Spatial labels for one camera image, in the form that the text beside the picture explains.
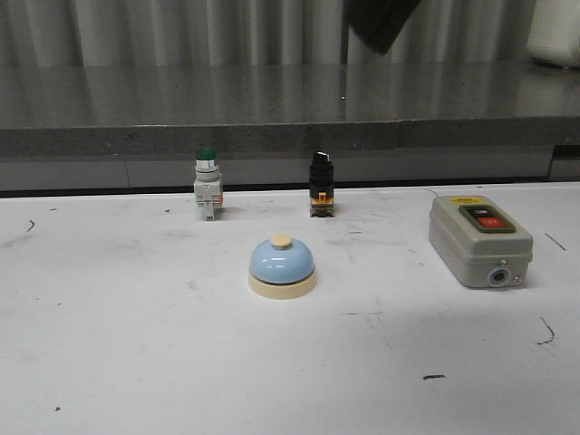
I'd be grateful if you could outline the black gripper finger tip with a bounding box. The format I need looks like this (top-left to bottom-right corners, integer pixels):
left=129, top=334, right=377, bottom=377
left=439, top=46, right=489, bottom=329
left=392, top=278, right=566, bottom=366
left=345, top=0, right=421, bottom=55

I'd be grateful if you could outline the blue and cream call bell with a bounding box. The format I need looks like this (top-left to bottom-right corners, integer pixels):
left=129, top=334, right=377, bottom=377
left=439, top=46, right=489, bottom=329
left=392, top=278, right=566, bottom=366
left=248, top=233, right=316, bottom=300

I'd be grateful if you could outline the white object on far counter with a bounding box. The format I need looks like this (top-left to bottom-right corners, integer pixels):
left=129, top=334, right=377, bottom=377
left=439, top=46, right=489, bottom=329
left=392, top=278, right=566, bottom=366
left=527, top=0, right=579, bottom=68

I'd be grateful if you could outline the grey stone counter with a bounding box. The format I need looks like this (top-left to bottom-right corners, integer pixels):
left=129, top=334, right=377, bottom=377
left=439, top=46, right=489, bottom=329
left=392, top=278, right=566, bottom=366
left=1, top=62, right=579, bottom=159

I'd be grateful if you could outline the black selector switch orange base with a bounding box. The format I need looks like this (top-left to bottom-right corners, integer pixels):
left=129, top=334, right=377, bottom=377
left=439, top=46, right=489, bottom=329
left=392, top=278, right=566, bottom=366
left=309, top=151, right=334, bottom=218

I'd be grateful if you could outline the green-capped white pushbutton switch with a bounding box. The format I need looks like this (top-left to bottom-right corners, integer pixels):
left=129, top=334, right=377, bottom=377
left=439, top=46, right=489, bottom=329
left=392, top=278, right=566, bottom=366
left=193, top=148, right=223, bottom=220

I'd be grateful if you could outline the grey on/off switch box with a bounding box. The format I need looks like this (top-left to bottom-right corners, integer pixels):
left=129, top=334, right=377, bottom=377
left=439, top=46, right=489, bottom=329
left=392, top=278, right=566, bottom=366
left=429, top=196, right=533, bottom=288

